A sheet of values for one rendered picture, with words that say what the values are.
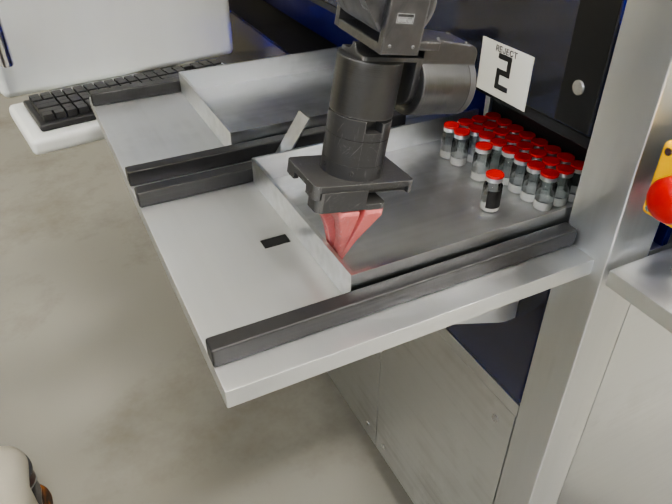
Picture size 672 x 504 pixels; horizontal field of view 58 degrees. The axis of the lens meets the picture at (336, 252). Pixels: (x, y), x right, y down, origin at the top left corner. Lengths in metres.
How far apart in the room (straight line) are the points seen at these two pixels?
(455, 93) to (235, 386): 0.31
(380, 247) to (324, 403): 1.04
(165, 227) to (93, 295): 1.41
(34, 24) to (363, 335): 0.99
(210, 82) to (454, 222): 0.54
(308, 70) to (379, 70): 0.63
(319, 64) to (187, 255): 0.58
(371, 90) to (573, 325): 0.37
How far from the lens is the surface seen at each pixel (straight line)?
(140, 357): 1.85
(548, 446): 0.88
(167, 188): 0.75
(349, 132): 0.53
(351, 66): 0.51
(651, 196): 0.58
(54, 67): 1.38
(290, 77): 1.11
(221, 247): 0.66
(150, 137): 0.93
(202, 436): 1.62
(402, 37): 0.50
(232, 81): 1.09
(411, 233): 0.67
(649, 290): 0.67
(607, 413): 0.93
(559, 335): 0.77
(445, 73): 0.56
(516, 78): 0.72
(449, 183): 0.78
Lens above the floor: 1.26
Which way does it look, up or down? 36 degrees down
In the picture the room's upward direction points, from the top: straight up
